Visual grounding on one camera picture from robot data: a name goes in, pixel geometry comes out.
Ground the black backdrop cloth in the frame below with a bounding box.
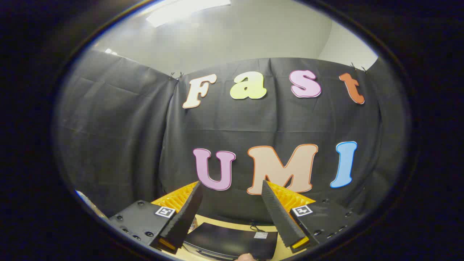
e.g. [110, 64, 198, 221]
[54, 49, 410, 225]

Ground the black toaster oven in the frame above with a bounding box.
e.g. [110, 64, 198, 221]
[183, 222, 278, 260]

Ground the patterned grey object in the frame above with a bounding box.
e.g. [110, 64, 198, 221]
[75, 190, 109, 220]

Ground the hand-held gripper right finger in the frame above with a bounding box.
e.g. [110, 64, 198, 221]
[261, 180, 363, 254]

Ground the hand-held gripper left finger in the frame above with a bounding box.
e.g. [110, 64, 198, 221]
[108, 181, 204, 255]

